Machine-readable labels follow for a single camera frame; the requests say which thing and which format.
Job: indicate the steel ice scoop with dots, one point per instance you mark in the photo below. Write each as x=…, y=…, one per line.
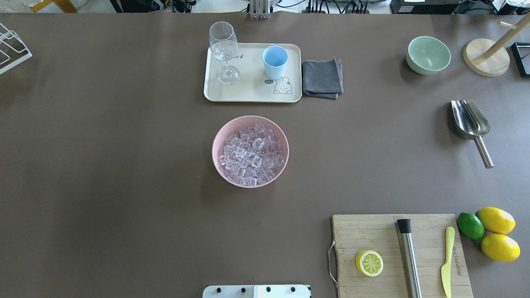
x=471, y=123

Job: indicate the clear ice cubes pile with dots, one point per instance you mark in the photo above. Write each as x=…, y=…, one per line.
x=253, y=155

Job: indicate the pink ice bowl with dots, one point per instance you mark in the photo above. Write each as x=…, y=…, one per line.
x=232, y=127

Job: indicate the light blue cup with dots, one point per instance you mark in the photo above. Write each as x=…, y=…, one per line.
x=275, y=59

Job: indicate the cream rabbit tray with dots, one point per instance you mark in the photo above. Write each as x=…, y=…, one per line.
x=254, y=85

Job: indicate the grey folded cloth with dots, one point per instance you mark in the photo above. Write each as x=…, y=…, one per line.
x=322, y=79

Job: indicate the clear wine glass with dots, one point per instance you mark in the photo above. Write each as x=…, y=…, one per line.
x=224, y=46

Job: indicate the half lemon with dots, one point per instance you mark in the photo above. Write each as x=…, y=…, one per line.
x=369, y=262

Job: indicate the steel muddler black tip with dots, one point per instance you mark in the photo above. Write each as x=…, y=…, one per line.
x=410, y=258

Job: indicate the mint green bowl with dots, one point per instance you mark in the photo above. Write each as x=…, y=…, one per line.
x=427, y=55

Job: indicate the yellow plastic knife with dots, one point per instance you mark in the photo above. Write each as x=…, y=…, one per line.
x=446, y=268

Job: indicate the green lime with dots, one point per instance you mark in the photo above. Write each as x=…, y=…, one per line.
x=470, y=226

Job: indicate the wooden mug tree stand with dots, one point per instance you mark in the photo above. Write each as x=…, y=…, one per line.
x=489, y=58

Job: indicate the upper yellow lemon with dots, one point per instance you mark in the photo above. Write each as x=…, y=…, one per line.
x=496, y=220

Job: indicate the yellow lemon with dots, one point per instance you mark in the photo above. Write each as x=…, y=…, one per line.
x=496, y=220
x=500, y=247

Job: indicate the lower yellow lemon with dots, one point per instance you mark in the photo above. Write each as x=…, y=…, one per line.
x=500, y=247

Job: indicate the black glass holder tray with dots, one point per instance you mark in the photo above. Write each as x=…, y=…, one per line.
x=521, y=57

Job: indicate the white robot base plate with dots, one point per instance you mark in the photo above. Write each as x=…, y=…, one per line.
x=258, y=291

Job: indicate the white wire cup rack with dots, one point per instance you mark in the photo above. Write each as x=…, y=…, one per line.
x=13, y=50

